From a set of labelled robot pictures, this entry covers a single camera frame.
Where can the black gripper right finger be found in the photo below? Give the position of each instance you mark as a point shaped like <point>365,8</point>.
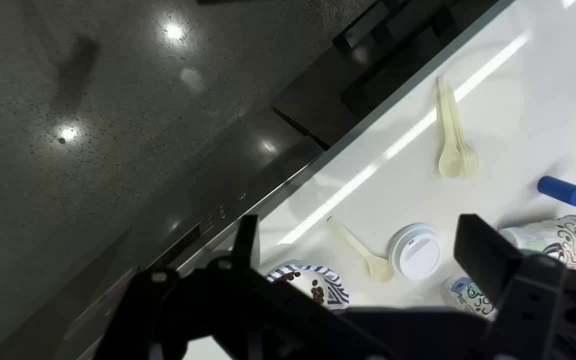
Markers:
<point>485,254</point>

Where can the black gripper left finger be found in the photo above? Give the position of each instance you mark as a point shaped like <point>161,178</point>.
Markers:
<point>246,250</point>

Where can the blue plastic cylinder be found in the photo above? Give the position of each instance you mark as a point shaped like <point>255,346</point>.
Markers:
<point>558,189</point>

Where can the blue patterned paper plate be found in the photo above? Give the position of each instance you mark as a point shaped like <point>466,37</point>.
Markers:
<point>321,282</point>

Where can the lidded patterned paper cup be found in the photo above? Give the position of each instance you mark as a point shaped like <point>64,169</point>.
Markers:
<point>464,295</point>

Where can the white plastic cup lid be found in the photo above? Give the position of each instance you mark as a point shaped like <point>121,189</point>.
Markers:
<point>415,250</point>

